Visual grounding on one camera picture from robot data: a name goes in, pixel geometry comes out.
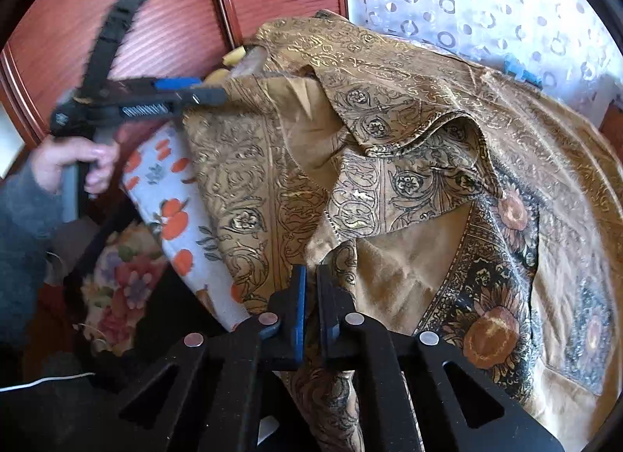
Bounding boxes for golden patterned cloth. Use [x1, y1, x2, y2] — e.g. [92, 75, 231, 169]
[182, 9, 623, 452]

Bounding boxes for floral patterned cloth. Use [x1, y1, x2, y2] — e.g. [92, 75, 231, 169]
[77, 221, 172, 356]

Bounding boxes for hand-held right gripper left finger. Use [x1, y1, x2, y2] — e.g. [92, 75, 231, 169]
[114, 264, 308, 452]

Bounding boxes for person's left hand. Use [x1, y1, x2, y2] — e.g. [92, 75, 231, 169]
[29, 137, 121, 200]

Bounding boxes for person's left forearm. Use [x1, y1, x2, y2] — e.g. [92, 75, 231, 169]
[0, 166, 66, 353]

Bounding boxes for blue box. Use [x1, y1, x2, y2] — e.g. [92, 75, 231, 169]
[503, 55, 544, 90]

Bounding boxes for yellow object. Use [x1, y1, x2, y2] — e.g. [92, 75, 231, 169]
[207, 45, 266, 85]

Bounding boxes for white orange-dotted blanket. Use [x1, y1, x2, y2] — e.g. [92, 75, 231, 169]
[119, 120, 255, 332]

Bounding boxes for white cable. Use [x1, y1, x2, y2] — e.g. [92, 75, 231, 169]
[0, 371, 97, 392]

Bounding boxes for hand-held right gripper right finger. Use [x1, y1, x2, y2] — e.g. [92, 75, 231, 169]
[316, 267, 565, 452]

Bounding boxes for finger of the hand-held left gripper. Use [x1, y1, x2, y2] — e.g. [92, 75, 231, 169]
[111, 76, 203, 93]
[168, 86, 229, 109]

